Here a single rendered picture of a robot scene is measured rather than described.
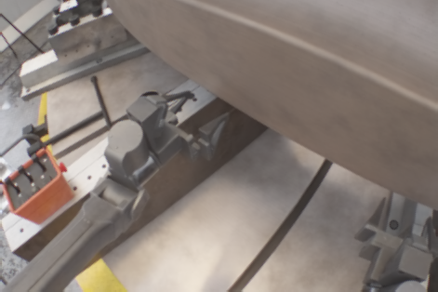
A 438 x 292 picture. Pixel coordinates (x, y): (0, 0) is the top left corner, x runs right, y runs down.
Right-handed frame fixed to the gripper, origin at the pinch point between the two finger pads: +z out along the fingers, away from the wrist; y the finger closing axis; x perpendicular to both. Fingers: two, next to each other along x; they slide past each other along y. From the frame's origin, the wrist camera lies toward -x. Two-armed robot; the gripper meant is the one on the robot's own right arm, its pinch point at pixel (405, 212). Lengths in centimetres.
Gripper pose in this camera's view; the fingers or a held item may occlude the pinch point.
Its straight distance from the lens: 55.0
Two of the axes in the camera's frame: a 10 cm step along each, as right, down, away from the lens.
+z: 5.2, -6.9, 5.0
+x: 0.9, 6.3, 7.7
